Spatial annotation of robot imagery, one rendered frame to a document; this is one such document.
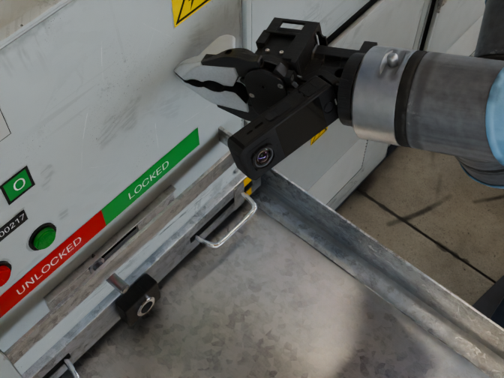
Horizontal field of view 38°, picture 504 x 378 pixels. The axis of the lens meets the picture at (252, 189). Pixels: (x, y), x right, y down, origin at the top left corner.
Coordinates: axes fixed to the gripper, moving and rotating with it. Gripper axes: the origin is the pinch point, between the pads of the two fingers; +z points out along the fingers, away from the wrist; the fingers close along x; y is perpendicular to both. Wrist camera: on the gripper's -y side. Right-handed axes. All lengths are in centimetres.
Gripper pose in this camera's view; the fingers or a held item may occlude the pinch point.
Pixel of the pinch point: (181, 77)
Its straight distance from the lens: 79.5
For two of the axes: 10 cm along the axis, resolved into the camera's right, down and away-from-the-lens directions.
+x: -2.3, -6.3, -7.4
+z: -8.7, -2.1, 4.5
